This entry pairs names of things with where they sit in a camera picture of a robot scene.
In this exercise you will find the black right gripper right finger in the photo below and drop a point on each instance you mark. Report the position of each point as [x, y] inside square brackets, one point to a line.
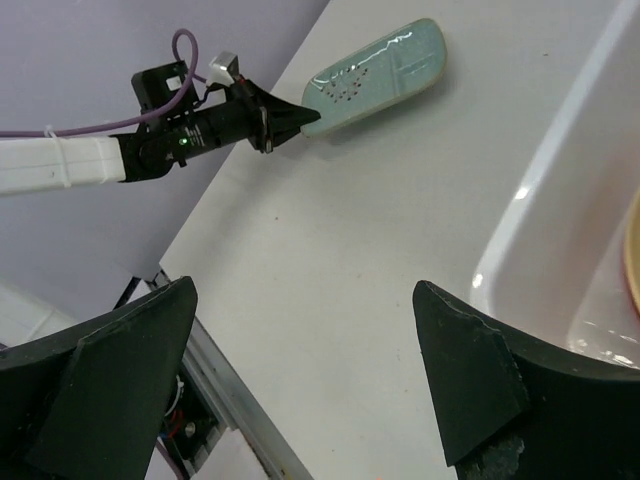
[511, 406]

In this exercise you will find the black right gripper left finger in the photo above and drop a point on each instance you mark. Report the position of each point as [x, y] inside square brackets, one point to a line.
[87, 402]

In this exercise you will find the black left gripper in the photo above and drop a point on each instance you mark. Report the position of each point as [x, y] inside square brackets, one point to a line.
[188, 129]

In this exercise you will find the pale green rectangular dish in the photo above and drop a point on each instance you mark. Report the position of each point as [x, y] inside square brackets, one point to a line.
[381, 74]

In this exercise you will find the tan round plate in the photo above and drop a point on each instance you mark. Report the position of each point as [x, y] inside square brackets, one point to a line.
[630, 253]

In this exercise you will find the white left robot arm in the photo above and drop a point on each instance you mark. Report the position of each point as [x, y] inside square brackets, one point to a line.
[57, 162]

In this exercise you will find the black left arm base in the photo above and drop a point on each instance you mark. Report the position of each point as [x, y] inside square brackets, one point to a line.
[189, 425]

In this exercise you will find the white plastic bin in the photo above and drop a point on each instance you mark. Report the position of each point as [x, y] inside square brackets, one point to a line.
[554, 265]

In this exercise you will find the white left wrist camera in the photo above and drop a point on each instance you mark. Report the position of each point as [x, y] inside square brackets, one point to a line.
[223, 70]

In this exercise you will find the aluminium table frame rail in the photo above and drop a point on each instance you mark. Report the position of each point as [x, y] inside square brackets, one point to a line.
[237, 409]

